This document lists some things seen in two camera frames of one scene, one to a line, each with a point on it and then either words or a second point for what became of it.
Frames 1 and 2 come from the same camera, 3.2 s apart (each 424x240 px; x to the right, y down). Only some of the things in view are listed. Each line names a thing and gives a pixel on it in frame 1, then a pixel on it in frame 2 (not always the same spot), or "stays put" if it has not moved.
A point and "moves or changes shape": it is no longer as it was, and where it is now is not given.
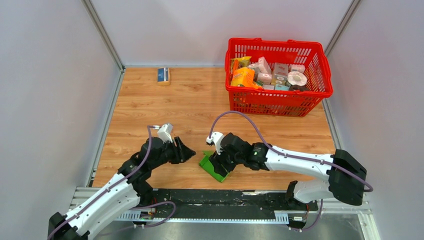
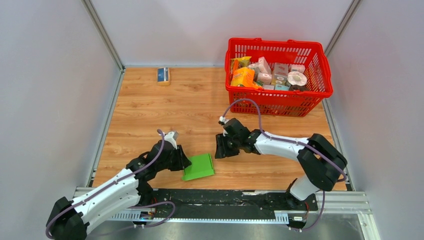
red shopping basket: (256, 100) stays put
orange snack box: (244, 76) stays put
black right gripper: (217, 160) -> (221, 151)
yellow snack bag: (238, 63) stays put
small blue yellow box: (162, 74) stays put
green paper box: (206, 164) moves or changes shape
